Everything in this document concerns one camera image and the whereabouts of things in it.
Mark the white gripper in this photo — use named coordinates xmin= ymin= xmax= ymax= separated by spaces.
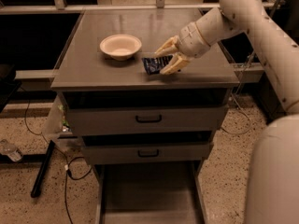
xmin=154 ymin=21 xmax=210 ymax=75

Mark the grey drawer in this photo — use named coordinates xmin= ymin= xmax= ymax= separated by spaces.
xmin=64 ymin=90 xmax=228 ymax=136
xmin=82 ymin=131 xmax=212 ymax=165
xmin=95 ymin=161 xmax=206 ymax=224

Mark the grey top drawer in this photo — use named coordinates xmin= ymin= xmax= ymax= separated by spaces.
xmin=64 ymin=90 xmax=228 ymax=136

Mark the grey drawer cabinet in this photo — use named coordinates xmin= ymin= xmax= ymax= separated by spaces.
xmin=50 ymin=8 xmax=240 ymax=224

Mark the clear plastic bag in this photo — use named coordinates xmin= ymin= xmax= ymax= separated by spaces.
xmin=42 ymin=97 xmax=81 ymax=151

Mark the black floor cable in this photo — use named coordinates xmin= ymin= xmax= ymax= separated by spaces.
xmin=23 ymin=87 xmax=93 ymax=224

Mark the clear plastic water bottle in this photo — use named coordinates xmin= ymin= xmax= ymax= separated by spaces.
xmin=0 ymin=139 xmax=22 ymax=162

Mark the grey middle drawer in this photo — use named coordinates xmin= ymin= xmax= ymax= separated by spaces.
xmin=82 ymin=131 xmax=212 ymax=165

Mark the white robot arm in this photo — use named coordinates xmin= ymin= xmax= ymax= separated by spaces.
xmin=155 ymin=0 xmax=299 ymax=224

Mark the white paper bowl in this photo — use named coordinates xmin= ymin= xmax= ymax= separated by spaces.
xmin=99 ymin=35 xmax=142 ymax=61

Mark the dark blue rxbar wrapper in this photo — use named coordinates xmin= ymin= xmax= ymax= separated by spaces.
xmin=142 ymin=55 xmax=173 ymax=75

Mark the black metal floor bar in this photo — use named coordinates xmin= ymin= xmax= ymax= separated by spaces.
xmin=31 ymin=141 xmax=55 ymax=198

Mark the grey bottom drawer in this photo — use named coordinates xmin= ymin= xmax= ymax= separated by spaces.
xmin=95 ymin=161 xmax=206 ymax=224

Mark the thin grey floor cable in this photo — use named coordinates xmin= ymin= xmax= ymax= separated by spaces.
xmin=220 ymin=51 xmax=260 ymax=136

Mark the grey metal rail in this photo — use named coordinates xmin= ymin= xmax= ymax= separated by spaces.
xmin=16 ymin=63 xmax=263 ymax=83

